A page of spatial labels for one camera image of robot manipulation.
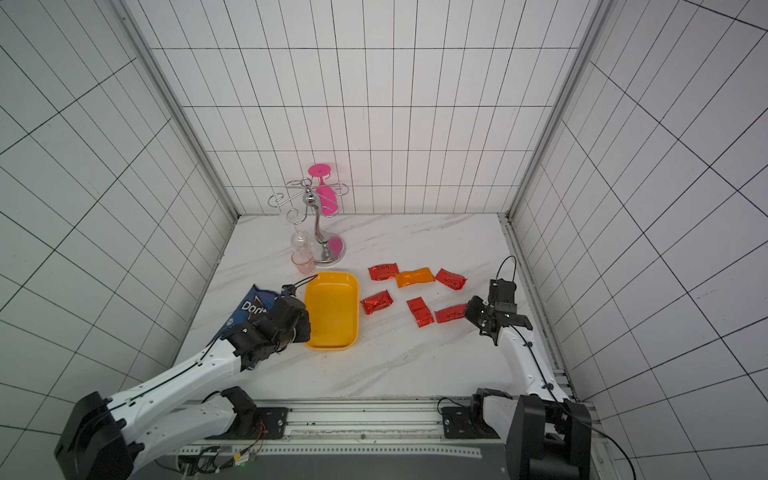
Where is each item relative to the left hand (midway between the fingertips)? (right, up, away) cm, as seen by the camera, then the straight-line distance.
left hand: (301, 328), depth 83 cm
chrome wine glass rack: (-2, +38, +3) cm, 38 cm away
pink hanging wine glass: (+3, +41, +20) cm, 46 cm away
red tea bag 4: (+35, +2, +9) cm, 36 cm away
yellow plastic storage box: (+7, +5, +9) cm, 13 cm away
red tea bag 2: (+48, +11, +16) cm, 51 cm away
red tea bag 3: (+21, +6, +10) cm, 24 cm away
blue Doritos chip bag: (-17, +5, +9) cm, 20 cm away
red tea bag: (+23, +14, +18) cm, 33 cm away
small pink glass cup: (-3, +18, +15) cm, 24 cm away
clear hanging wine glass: (-2, +25, +5) cm, 26 cm away
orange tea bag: (+34, +12, +17) cm, 39 cm away
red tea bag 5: (+44, +2, +7) cm, 45 cm away
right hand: (+47, +6, +5) cm, 47 cm away
